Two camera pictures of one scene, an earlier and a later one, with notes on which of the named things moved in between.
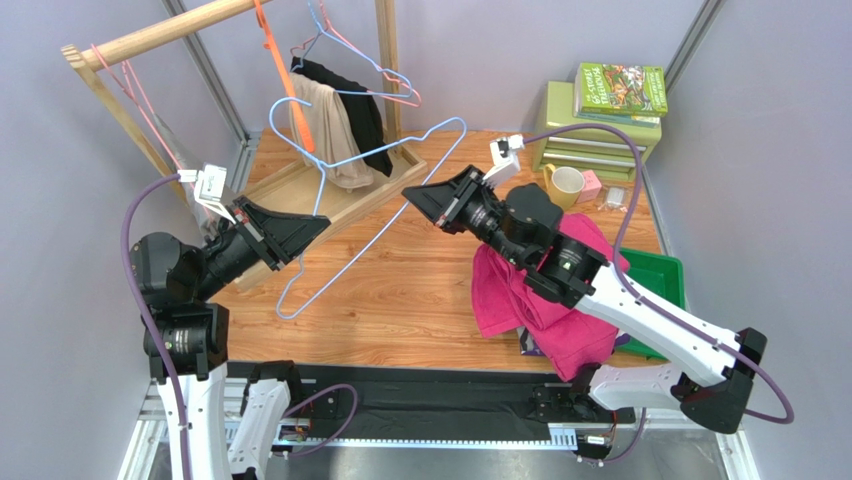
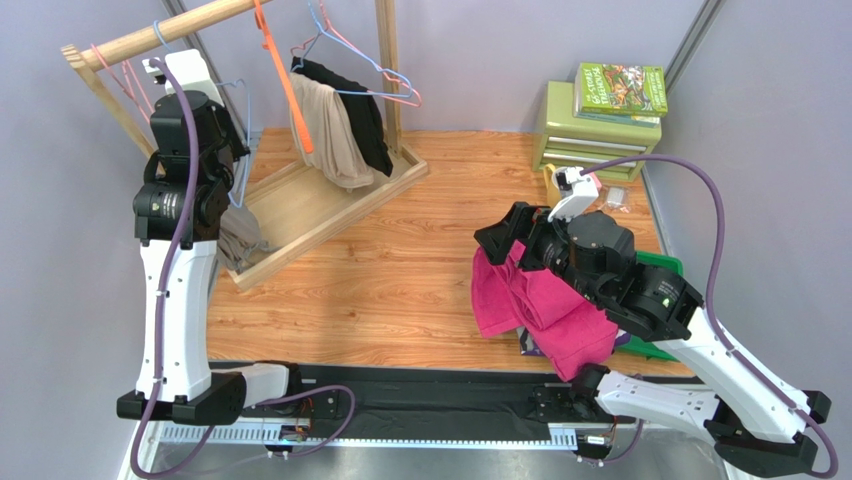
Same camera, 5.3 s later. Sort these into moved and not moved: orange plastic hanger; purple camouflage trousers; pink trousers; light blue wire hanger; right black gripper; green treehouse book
Moved: right black gripper; light blue wire hanger
Not moved: green treehouse book; purple camouflage trousers; pink trousers; orange plastic hanger
